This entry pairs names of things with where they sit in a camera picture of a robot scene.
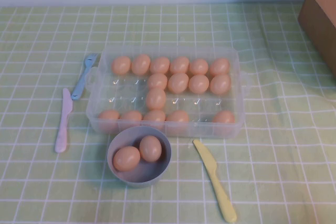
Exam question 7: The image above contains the beige egg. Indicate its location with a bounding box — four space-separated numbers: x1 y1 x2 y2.
111 56 131 74
169 56 190 74
165 110 190 134
149 57 171 74
145 88 166 111
188 74 210 94
120 110 143 130
98 110 121 133
143 110 166 132
209 73 232 95
189 58 209 76
139 135 163 163
131 54 151 76
167 72 190 94
147 73 168 90
212 110 236 133
112 146 141 172
209 57 231 76

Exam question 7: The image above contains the clear plastic egg box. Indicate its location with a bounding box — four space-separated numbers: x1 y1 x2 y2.
84 45 251 140

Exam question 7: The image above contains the brown cardboard box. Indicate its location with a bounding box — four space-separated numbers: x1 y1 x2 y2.
293 0 336 78

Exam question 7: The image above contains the grey-blue round bowl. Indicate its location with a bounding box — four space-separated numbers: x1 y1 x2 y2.
107 126 173 189

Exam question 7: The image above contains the yellow plastic knife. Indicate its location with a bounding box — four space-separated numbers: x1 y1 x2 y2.
193 139 237 223

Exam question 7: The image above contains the blue plastic fork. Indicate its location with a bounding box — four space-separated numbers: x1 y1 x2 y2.
70 52 100 101

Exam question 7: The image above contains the pink plastic knife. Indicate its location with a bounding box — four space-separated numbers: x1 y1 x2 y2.
54 88 74 153

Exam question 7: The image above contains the green checked tablecloth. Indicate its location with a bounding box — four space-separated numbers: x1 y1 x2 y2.
0 3 336 224

